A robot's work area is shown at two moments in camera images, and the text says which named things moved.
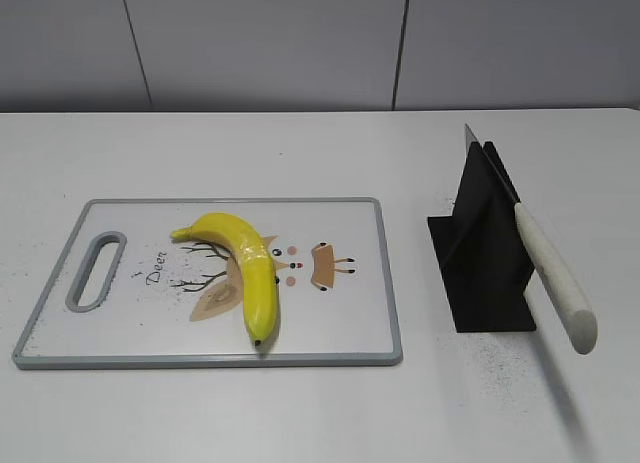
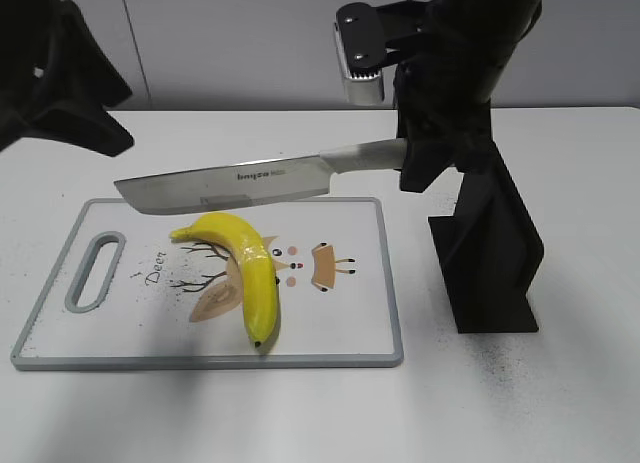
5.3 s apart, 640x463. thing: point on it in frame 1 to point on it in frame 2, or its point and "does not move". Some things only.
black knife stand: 481,251 does not move
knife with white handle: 575,316 to 238,184
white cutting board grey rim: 182,303 does not move
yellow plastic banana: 260,280 does not move
